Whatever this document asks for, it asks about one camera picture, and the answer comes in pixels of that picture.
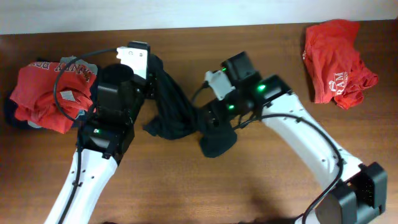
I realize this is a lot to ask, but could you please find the black t-shirt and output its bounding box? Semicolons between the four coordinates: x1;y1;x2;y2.
143;54;238;158

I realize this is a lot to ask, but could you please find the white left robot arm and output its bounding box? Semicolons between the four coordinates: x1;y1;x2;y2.
45;64;155;223

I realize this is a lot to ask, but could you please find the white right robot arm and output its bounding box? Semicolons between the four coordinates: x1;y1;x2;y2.
200;52;387;224

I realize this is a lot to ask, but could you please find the red RAM t-shirt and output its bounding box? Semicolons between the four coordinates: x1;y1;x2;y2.
302;19;379;110

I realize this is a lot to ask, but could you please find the navy folded t-shirt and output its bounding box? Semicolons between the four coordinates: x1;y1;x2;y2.
3;57;103;130

